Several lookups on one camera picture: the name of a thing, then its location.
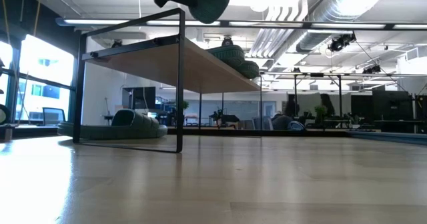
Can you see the person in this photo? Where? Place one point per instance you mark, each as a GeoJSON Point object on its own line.
{"type": "Point", "coordinates": [292, 107]}
{"type": "Point", "coordinates": [327, 104]}

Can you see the wooden shelf black metal frame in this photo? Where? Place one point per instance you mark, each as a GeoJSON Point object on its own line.
{"type": "Point", "coordinates": [187, 77]}

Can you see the black aluminium table frame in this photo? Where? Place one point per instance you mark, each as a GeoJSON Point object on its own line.
{"type": "Point", "coordinates": [233, 131]}

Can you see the dark office partition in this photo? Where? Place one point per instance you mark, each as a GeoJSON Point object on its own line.
{"type": "Point", "coordinates": [390, 109]}

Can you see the blue round object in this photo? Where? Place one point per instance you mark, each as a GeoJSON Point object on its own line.
{"type": "Point", "coordinates": [297, 126]}

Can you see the black computer monitor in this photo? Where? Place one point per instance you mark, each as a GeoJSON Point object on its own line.
{"type": "Point", "coordinates": [140, 97]}

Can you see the dark green rubber slide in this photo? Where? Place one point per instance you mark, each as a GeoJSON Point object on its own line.
{"type": "Point", "coordinates": [133, 127]}
{"type": "Point", "coordinates": [213, 7]}

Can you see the teal rubber slide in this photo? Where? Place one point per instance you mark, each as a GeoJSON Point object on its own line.
{"type": "Point", "coordinates": [227, 55]}
{"type": "Point", "coordinates": [248, 70]}

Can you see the long linear ceiling light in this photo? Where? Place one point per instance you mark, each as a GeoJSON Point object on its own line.
{"type": "Point", "coordinates": [100, 21]}

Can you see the black round ceiling fixture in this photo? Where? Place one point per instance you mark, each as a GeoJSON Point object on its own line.
{"type": "Point", "coordinates": [227, 40]}
{"type": "Point", "coordinates": [116, 44]}

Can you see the dark screen light frame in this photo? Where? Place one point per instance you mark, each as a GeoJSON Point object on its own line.
{"type": "Point", "coordinates": [53, 115]}

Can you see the large office window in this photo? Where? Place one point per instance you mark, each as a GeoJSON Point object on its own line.
{"type": "Point", "coordinates": [50, 64]}

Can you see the black ceiling spotlight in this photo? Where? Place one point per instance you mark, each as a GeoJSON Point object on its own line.
{"type": "Point", "coordinates": [372, 70]}
{"type": "Point", "coordinates": [340, 43]}

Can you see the thin black workstation frame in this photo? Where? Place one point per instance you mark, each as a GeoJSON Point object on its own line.
{"type": "Point", "coordinates": [295, 87]}

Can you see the potted green plant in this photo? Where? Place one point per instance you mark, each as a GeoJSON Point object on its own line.
{"type": "Point", "coordinates": [320, 112]}
{"type": "Point", "coordinates": [183, 105]}

